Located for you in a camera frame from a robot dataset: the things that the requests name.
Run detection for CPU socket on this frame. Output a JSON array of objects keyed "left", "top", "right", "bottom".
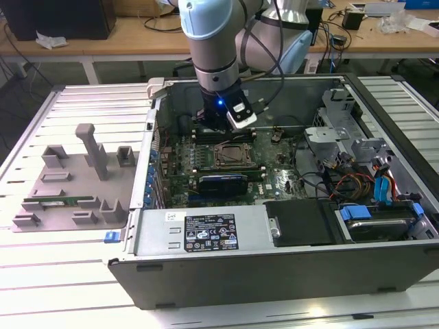
[{"left": 212, "top": 142, "right": 255, "bottom": 169}]

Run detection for black graphics card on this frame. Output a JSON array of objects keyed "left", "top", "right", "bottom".
[{"left": 197, "top": 173, "right": 250, "bottom": 199}]

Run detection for green motherboard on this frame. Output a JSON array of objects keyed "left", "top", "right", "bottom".
[{"left": 156, "top": 127, "right": 311, "bottom": 209}]

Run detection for long wooden desk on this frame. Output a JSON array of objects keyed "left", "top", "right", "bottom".
[{"left": 0, "top": 0, "right": 439, "bottom": 86}]

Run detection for silver power supply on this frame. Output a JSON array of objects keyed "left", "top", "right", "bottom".
[{"left": 127, "top": 204, "right": 275, "bottom": 258}]

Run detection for black plastic shroud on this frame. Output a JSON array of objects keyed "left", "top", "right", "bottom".
[{"left": 264, "top": 199, "right": 340, "bottom": 248}]

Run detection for tall black box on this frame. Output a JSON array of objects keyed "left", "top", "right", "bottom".
[{"left": 307, "top": 7, "right": 324, "bottom": 47}]

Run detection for grey plastic part rack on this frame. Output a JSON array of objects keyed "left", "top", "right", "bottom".
[{"left": 11, "top": 122, "right": 139, "bottom": 234}]

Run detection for green RAM stick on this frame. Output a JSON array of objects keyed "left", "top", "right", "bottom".
[{"left": 24, "top": 195, "right": 97, "bottom": 208}]

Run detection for small black box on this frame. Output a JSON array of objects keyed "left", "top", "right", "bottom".
[{"left": 342, "top": 9, "right": 364, "bottom": 31}]

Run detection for large black box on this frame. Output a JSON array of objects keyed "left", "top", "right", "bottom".
[{"left": 0, "top": 0, "right": 117, "bottom": 41}]

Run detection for blue disk carrier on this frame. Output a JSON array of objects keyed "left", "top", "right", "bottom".
[{"left": 337, "top": 202, "right": 425, "bottom": 243}]

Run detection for open black PC case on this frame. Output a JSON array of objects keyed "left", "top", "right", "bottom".
[{"left": 102, "top": 72, "right": 439, "bottom": 311}]

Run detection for crumpled white paper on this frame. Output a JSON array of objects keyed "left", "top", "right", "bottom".
[{"left": 35, "top": 29, "right": 69, "bottom": 50}]

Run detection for hard disk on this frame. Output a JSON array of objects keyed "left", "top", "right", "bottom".
[{"left": 346, "top": 219, "right": 411, "bottom": 243}]

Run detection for clear plastic bag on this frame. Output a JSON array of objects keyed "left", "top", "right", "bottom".
[{"left": 378, "top": 9, "right": 412, "bottom": 35}]

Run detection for black office chair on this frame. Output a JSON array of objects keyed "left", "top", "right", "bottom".
[{"left": 394, "top": 58, "right": 439, "bottom": 82}]

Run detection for white flat box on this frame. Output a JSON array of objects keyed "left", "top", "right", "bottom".
[{"left": 407, "top": 16, "right": 439, "bottom": 38}]

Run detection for blue box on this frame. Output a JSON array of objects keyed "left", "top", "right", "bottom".
[{"left": 404, "top": 0, "right": 439, "bottom": 10}]

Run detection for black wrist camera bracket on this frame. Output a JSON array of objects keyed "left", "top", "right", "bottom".
[{"left": 214, "top": 89, "right": 241, "bottom": 114}]

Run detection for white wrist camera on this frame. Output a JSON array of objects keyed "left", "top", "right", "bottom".
[{"left": 225, "top": 101, "right": 258, "bottom": 130}]

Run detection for silver metal drive bracket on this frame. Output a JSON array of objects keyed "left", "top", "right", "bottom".
[
  {"left": 350, "top": 138, "right": 395, "bottom": 193},
  {"left": 303, "top": 125, "right": 351, "bottom": 162}
]

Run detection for black cable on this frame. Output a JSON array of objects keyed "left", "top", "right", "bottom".
[{"left": 298, "top": 173, "right": 333, "bottom": 199}]

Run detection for red yellow black power wires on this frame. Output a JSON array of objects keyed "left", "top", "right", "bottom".
[{"left": 320, "top": 152, "right": 375, "bottom": 204}]

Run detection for blue flat data cable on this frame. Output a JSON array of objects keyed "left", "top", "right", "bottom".
[{"left": 372, "top": 163, "right": 398, "bottom": 206}]

